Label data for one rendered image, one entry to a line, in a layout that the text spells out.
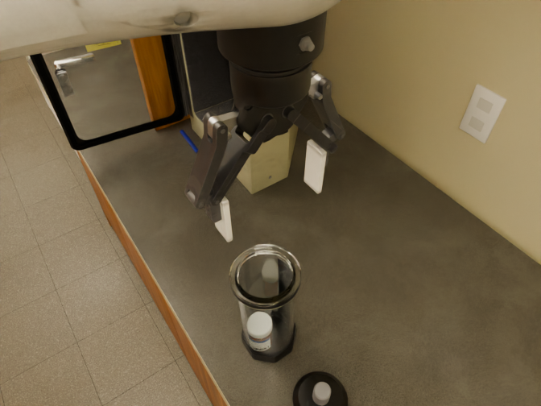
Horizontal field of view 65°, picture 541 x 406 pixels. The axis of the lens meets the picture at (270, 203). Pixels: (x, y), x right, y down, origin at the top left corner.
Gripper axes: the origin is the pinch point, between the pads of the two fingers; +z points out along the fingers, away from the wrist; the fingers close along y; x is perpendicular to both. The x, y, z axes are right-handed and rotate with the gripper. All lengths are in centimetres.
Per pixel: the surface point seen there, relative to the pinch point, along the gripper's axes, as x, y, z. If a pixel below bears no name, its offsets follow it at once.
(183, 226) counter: -33, 1, 38
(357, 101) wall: -42, -60, 32
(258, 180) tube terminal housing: -32, -19, 34
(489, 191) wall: 3, -60, 32
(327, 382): 13.8, -2.0, 33.8
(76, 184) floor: -171, 14, 133
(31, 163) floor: -205, 30, 133
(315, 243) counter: -11.6, -20.7, 37.6
